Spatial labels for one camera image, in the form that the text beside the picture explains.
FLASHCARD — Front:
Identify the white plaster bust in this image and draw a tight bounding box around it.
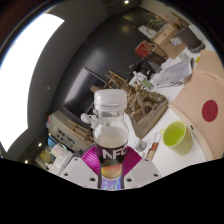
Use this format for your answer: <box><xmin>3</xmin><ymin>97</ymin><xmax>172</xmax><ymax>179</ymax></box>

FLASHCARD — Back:
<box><xmin>80</xmin><ymin>112</ymin><xmax>99</xmax><ymax>129</ymax></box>

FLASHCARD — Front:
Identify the beige canvas sheet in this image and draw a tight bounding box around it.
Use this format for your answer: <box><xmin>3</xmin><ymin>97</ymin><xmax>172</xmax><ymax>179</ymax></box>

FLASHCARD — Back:
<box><xmin>168</xmin><ymin>49</ymin><xmax>224</xmax><ymax>161</ymax></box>

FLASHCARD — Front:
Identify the wooden paintbrush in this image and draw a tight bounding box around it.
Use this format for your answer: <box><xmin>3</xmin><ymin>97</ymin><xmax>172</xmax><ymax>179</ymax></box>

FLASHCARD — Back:
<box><xmin>145</xmin><ymin>132</ymin><xmax>163</xmax><ymax>161</ymax></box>

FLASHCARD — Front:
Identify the dark grey plant saucer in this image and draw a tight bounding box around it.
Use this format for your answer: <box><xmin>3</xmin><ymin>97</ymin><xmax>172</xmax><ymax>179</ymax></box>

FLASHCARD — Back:
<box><xmin>189</xmin><ymin>41</ymin><xmax>207</xmax><ymax>54</ymax></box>

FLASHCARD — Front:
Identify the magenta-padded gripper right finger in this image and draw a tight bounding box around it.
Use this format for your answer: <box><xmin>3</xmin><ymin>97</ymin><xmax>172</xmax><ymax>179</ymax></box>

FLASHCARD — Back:
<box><xmin>121</xmin><ymin>145</ymin><xmax>163</xmax><ymax>190</ymax></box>

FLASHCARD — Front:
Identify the white spray bottle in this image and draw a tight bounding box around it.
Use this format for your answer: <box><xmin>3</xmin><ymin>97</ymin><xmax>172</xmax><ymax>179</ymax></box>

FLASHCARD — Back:
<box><xmin>129</xmin><ymin>70</ymin><xmax>154</xmax><ymax>91</ymax></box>

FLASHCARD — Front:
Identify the long white ceiling light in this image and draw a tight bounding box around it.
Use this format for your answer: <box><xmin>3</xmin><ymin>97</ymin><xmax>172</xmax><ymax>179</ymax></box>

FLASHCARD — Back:
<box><xmin>0</xmin><ymin>13</ymin><xmax>65</xmax><ymax>153</ymax></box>

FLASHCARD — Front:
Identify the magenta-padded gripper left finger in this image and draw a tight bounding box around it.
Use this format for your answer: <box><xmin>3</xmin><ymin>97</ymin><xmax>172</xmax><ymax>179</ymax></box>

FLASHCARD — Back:
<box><xmin>59</xmin><ymin>145</ymin><xmax>101</xmax><ymax>190</ymax></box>

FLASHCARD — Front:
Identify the red box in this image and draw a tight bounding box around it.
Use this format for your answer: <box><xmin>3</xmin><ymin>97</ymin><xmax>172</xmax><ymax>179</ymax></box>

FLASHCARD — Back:
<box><xmin>134</xmin><ymin>39</ymin><xmax>155</xmax><ymax>59</ymax></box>

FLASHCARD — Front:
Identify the brown cardboard box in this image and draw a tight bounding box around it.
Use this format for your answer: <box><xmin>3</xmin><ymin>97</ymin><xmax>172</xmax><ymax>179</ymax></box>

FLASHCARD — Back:
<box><xmin>151</xmin><ymin>24</ymin><xmax>188</xmax><ymax>60</ymax></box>

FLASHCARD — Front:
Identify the wooden easel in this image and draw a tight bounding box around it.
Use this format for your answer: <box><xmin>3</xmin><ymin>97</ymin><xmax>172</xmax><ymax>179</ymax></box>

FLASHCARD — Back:
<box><xmin>68</xmin><ymin>119</ymin><xmax>95</xmax><ymax>143</ymax></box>
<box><xmin>104</xmin><ymin>70</ymin><xmax>129</xmax><ymax>89</ymax></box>

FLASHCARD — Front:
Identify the black wall screen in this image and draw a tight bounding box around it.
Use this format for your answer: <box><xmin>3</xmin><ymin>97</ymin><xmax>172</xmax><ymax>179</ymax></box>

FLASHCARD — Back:
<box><xmin>62</xmin><ymin>67</ymin><xmax>108</xmax><ymax>119</ymax></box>

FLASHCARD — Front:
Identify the white cabinet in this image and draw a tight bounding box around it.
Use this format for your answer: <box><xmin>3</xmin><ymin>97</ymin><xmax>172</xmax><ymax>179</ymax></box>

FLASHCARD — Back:
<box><xmin>46</xmin><ymin>109</ymin><xmax>94</xmax><ymax>151</ymax></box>

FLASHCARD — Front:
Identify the clear drink bottle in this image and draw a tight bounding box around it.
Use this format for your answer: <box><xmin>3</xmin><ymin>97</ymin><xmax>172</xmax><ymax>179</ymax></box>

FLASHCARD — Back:
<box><xmin>93</xmin><ymin>88</ymin><xmax>130</xmax><ymax>191</ymax></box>

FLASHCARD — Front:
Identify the grey newspaper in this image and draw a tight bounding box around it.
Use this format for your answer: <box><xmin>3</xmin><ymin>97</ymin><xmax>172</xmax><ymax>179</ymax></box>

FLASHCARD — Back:
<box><xmin>150</xmin><ymin>59</ymin><xmax>194</xmax><ymax>89</ymax></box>

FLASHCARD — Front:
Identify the golden sculpture on wooden base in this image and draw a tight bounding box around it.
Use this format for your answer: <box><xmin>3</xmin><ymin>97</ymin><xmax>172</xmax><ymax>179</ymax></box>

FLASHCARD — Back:
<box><xmin>91</xmin><ymin>81</ymin><xmax>169</xmax><ymax>139</ymax></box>

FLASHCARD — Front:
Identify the small white-lidded jar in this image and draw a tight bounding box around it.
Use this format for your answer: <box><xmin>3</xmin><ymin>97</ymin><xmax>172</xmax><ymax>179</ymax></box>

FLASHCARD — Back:
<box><xmin>130</xmin><ymin>137</ymin><xmax>148</xmax><ymax>153</ymax></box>

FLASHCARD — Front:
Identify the flat round red coaster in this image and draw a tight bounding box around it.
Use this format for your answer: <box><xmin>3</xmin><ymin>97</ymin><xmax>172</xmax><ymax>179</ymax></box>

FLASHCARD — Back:
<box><xmin>201</xmin><ymin>99</ymin><xmax>219</xmax><ymax>123</ymax></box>

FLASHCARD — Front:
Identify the lime green mug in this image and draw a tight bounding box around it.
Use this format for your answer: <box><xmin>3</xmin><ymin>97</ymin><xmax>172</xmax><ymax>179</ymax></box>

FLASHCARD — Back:
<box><xmin>159</xmin><ymin>120</ymin><xmax>194</xmax><ymax>157</ymax></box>

